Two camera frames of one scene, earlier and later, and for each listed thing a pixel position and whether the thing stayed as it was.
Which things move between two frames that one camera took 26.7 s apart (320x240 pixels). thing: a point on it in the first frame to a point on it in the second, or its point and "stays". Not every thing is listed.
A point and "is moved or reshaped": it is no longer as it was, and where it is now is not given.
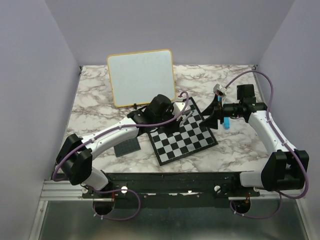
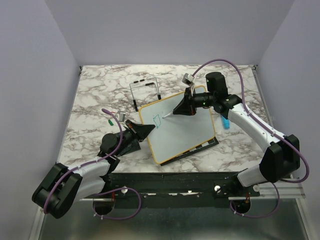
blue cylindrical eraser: [226, 122] stays
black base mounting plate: [171, 190] stays
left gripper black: [174, 128] to [139, 131]
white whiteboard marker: [187, 116] is moved or reshaped
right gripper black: [217, 108] to [187, 106]
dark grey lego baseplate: [127, 148] stays
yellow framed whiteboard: [139, 77] to [176, 134]
